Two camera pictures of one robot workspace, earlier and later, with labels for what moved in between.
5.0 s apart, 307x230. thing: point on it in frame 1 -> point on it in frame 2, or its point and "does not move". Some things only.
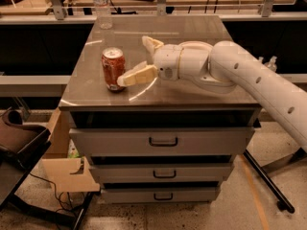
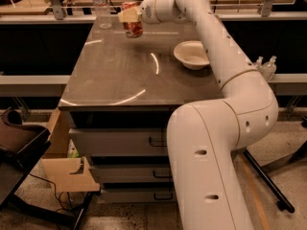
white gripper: x=167 y=62 -> x=150 y=10
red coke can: x=114 y=64 -> x=132 y=30
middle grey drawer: x=162 y=172 does not move
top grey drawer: x=165 y=141 does not move
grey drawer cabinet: x=155 y=140 does not move
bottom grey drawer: x=163 y=195 does not move
